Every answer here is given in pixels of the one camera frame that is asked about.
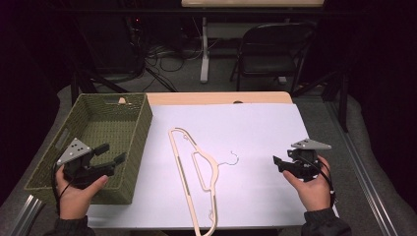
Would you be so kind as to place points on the short aluminium profile bar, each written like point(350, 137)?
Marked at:
point(28, 214)

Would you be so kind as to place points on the person's right hand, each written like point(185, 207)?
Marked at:
point(313, 191)

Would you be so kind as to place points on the white paper sheet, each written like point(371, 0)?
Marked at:
point(249, 137)

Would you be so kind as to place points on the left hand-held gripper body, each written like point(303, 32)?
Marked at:
point(78, 161)

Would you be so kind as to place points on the black metal stand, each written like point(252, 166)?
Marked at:
point(339, 95)
point(87, 82)

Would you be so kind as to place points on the black folding chair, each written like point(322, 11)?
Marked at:
point(272, 49)

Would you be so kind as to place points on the green woven basket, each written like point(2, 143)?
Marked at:
point(108, 128)

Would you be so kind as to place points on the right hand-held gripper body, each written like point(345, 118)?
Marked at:
point(306, 160)

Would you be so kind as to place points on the person's left hand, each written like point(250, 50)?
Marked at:
point(76, 200)

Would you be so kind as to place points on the beige clothes hanger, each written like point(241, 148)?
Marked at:
point(200, 170)

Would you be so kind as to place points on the long aluminium floor rail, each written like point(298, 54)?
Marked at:
point(364, 173)

